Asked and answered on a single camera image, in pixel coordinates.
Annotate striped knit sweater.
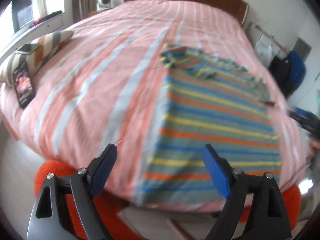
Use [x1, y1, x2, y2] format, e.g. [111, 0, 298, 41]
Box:
[137, 44, 281, 205]

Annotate blue cloth on chair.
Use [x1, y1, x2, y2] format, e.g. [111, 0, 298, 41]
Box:
[288, 50, 306, 90]

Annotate orange fuzzy garment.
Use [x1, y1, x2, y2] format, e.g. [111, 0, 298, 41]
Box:
[34, 160, 302, 239]

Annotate white plastic bag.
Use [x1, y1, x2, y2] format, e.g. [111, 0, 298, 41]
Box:
[254, 34, 274, 68]

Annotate white desk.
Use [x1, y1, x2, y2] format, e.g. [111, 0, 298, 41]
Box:
[246, 23, 288, 68]

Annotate black smartphone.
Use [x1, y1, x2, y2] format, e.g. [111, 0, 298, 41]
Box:
[12, 62, 35, 109]

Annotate pink striped bed sheet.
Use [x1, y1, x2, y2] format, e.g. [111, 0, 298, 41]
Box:
[1, 0, 306, 212]

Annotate chevron patterned pillow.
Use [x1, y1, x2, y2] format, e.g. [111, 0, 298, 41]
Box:
[1, 30, 74, 87]

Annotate dark monitor screen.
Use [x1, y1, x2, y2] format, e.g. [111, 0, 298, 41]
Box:
[11, 0, 33, 32]

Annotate white round camera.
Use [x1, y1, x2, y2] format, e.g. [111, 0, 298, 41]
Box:
[97, 0, 112, 11]

